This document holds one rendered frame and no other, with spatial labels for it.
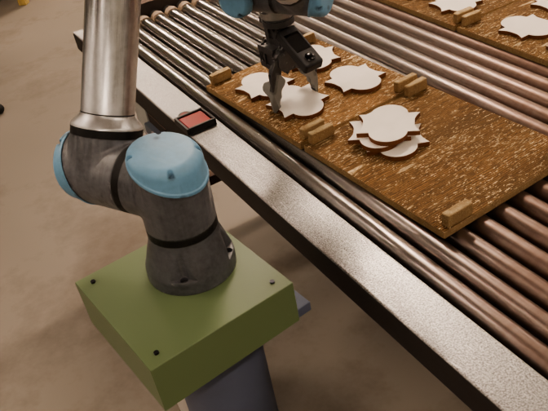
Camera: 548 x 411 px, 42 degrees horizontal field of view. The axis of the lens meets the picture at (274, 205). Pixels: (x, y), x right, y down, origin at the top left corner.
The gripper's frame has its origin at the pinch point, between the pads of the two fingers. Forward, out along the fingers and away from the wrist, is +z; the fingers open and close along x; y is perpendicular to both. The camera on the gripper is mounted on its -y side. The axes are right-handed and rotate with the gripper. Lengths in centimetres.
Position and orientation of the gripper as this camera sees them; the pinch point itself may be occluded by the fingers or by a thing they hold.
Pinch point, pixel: (298, 101)
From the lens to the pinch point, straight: 165.8
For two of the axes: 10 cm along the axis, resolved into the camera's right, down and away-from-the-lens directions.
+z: 1.7, 8.0, 5.8
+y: -5.5, -4.0, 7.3
